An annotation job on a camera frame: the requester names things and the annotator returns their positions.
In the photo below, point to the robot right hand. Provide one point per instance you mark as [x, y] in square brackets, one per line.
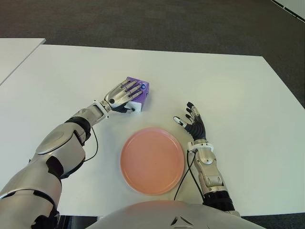
[197, 130]

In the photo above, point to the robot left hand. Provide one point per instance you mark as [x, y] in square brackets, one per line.
[118, 95]

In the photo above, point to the purple tissue paper pack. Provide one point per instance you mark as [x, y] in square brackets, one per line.
[144, 101]

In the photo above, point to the robot left arm silver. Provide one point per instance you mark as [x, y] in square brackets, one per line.
[57, 148]

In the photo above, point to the robot right arm silver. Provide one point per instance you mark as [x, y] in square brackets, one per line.
[209, 171]

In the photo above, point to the pink round plate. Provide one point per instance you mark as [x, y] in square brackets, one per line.
[152, 162]

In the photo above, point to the silver robot torso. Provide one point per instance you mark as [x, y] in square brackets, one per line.
[166, 217]

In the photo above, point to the neighbouring white table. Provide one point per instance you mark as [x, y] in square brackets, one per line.
[14, 55]

